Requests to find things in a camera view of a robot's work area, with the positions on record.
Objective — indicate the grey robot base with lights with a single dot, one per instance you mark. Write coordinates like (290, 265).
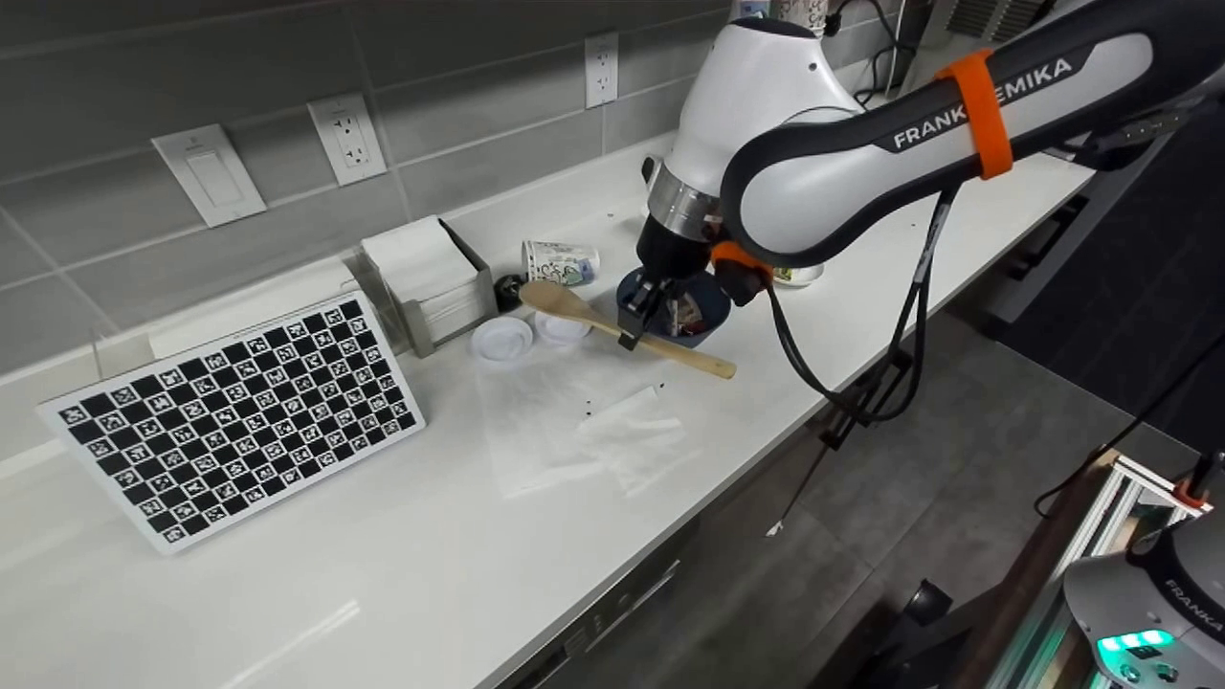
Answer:
(1137, 613)

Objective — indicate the white round lid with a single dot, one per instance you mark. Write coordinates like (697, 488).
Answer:
(503, 341)

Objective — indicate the patterned paper cup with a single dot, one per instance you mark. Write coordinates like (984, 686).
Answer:
(562, 264)

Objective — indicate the white wall power outlet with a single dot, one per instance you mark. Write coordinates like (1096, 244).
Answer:
(348, 141)

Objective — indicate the white light switch plate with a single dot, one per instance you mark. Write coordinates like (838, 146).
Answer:
(213, 173)

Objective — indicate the white plastic lid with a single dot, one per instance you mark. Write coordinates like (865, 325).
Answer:
(562, 331)

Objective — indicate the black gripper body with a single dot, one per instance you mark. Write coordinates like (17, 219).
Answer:
(665, 264)

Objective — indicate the checkered calibration board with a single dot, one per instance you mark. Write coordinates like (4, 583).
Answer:
(213, 440)

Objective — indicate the white paper towel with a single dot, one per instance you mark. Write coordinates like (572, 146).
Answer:
(558, 427)

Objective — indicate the white napkin box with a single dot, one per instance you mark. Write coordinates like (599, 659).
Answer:
(430, 281)

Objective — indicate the wooden spoon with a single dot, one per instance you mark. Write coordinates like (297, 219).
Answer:
(564, 306)

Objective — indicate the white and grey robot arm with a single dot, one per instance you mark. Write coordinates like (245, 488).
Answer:
(780, 160)

